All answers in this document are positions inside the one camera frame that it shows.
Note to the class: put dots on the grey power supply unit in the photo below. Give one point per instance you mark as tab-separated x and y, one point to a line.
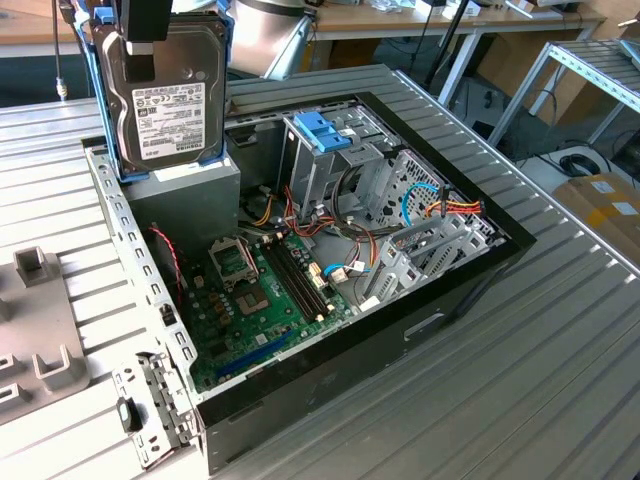
185	215

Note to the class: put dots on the blue plastic drive latch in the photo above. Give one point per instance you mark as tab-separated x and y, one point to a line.
320	130

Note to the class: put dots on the grey metal drive cage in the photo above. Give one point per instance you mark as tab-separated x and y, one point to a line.
307	175

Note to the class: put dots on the small black rail latch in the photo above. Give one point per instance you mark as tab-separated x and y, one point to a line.
168	315

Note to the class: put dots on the cardboard box with yellow tape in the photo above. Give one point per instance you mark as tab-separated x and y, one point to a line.
595	215

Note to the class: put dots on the wooden desk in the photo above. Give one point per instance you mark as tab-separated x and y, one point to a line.
500	22

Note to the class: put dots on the black tripod pole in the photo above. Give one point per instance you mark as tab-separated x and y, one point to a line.
448	35

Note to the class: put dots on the black open PC case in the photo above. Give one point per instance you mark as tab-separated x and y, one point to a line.
325	380

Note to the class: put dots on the grey metal disk bay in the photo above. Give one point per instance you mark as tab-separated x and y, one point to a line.
400	260

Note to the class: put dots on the CPU socket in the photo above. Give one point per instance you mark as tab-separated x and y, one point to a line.
252	302

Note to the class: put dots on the green motherboard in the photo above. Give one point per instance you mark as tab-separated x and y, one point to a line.
260	335

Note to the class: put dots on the metal expansion slot bracket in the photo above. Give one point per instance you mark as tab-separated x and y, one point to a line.
165	390

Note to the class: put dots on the black case fan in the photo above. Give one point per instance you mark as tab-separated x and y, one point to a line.
162	270

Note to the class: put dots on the black RAM slot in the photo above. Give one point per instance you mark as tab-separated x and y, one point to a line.
294	280
286	280
301	280
309	280

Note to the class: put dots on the black oval latch button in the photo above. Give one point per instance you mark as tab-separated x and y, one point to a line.
129	415

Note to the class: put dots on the hard disk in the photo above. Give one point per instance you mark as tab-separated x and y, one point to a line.
190	75

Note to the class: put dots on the blue expansion slot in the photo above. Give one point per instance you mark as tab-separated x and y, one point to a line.
250	357

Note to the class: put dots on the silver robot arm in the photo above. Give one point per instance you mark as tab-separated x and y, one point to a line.
260	30

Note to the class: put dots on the white paper tag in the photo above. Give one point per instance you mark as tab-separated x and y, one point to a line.
370	303

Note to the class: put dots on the metal slat side table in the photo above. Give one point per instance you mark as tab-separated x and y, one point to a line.
595	60

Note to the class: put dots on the grey parts rack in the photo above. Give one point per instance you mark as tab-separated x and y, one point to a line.
40	320

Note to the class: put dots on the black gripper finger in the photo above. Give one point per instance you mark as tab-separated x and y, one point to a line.
147	20

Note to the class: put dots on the white board connector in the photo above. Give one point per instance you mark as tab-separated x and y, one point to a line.
317	277

